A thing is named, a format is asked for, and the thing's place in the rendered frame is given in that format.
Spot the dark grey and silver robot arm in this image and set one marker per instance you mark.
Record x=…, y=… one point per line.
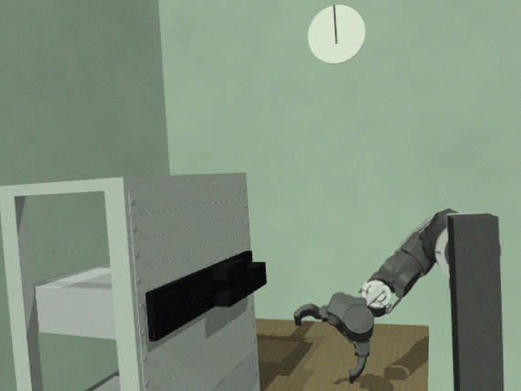
x=413, y=259

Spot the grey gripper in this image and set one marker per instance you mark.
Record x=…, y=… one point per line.
x=350, y=313

